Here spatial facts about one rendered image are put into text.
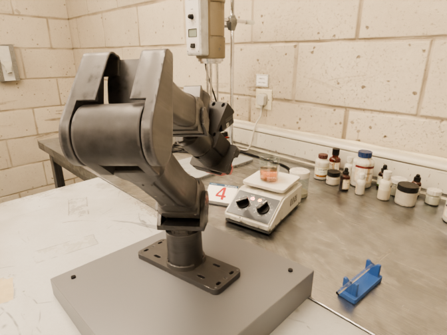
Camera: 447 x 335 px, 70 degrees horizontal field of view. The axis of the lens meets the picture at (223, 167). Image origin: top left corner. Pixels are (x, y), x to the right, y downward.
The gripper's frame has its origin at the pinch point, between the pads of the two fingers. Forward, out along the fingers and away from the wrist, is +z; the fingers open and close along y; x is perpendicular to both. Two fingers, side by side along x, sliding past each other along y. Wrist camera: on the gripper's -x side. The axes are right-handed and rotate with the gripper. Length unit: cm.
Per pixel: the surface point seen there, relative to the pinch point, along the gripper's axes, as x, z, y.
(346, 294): 17.4, -1.2, -32.1
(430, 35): -58, 21, -34
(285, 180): -4.5, 13.3, -9.2
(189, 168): -4.5, 25.7, 32.3
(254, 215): 7.7, 6.5, -7.1
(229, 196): 3.5, 14.6, 5.7
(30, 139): -8, 71, 232
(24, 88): -41, 48, 231
